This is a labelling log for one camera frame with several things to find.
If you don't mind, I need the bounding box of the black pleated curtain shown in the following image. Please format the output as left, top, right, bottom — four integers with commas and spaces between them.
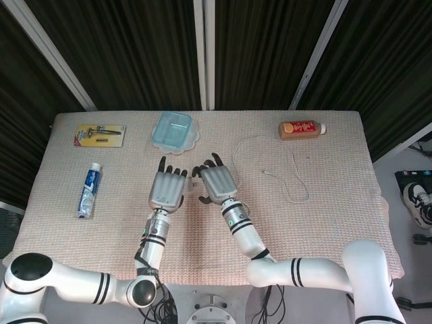
0, 0, 432, 210

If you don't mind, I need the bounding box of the clear scalloped plastic tray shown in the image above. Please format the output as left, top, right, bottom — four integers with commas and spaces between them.
151, 117, 201, 156

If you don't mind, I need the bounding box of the black and white sneaker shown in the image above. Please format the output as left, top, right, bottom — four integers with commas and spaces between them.
403, 182, 432, 230

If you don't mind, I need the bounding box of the white metal frame post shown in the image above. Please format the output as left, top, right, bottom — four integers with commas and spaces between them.
371, 121, 432, 165
192, 0, 216, 111
289, 0, 350, 111
6, 0, 99, 111

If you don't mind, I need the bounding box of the grey round robot base plate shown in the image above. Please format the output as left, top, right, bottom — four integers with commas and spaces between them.
186, 293, 238, 324

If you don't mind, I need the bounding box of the white USB cable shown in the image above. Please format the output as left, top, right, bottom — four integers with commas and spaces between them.
232, 136, 311, 205

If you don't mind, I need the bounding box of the blue white toothpaste tube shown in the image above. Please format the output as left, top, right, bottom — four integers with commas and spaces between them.
74, 162, 103, 219

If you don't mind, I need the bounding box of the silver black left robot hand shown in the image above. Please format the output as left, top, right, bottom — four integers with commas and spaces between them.
147, 155, 189, 215

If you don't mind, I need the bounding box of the brown drink bottle red label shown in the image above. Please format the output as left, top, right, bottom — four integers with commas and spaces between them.
278, 121, 327, 142

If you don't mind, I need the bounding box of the clear container with blue lid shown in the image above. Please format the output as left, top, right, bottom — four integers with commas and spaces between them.
151, 112, 194, 153

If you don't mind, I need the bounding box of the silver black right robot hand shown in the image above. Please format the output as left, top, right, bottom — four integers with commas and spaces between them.
191, 153, 239, 206

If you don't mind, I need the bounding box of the razor on yellow card package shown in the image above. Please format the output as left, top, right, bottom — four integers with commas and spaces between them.
73, 124, 126, 149

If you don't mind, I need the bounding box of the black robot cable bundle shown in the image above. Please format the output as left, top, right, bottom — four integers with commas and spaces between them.
252, 285, 288, 324
138, 283, 180, 324

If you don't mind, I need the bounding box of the white USB wall charger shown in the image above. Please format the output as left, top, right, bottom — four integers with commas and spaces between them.
187, 177, 203, 195

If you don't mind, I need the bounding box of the woven beige tablecloth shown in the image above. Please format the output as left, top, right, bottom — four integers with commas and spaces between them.
2, 110, 406, 286

